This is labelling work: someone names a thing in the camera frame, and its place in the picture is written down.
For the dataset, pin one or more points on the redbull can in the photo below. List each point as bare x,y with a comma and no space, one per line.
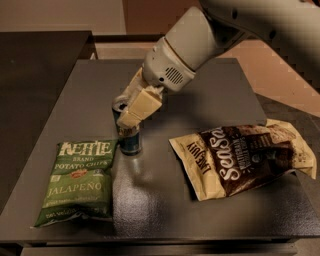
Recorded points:
129,139

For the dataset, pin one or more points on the brown sea salt chip bag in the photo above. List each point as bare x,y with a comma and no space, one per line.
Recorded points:
225,161

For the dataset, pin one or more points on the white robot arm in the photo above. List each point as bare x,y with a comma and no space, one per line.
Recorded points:
290,27

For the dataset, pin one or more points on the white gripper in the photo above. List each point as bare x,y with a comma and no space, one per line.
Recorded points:
164,64

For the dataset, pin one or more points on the green jalapeno chip bag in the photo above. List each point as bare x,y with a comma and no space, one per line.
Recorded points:
80,183

